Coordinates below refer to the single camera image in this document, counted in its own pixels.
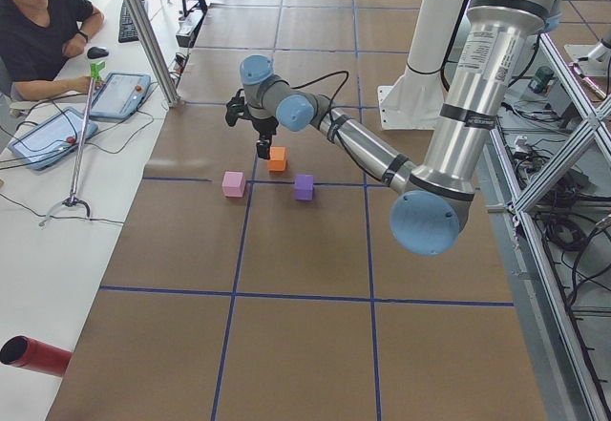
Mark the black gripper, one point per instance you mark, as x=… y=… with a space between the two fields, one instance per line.
x=263 y=129

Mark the orange foam block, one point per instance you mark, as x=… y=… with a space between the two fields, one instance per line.
x=277 y=161

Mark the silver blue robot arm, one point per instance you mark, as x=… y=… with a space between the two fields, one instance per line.
x=433 y=198

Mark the pink foam block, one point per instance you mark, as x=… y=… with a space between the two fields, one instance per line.
x=233 y=184

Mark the purple foam block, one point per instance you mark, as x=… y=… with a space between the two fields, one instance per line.
x=303 y=187

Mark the blue teach pendant tablet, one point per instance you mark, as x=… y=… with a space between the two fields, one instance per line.
x=120 y=96

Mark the black keyboard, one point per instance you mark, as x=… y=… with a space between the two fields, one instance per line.
x=127 y=29

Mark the metal reacher grabber tool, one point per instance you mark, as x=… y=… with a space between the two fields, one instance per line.
x=96 y=66

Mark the black computer mouse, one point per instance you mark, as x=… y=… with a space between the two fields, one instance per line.
x=96 y=52

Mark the person in black shirt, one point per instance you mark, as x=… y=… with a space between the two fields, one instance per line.
x=38 y=37

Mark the green power adapter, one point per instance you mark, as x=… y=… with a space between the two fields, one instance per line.
x=540 y=80

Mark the red tube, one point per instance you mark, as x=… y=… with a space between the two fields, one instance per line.
x=27 y=353

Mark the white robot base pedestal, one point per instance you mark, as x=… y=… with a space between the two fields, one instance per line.
x=414 y=101

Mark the aluminium frame post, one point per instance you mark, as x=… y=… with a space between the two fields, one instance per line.
x=153 y=52

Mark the aluminium frame rail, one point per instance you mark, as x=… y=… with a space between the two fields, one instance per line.
x=549 y=157

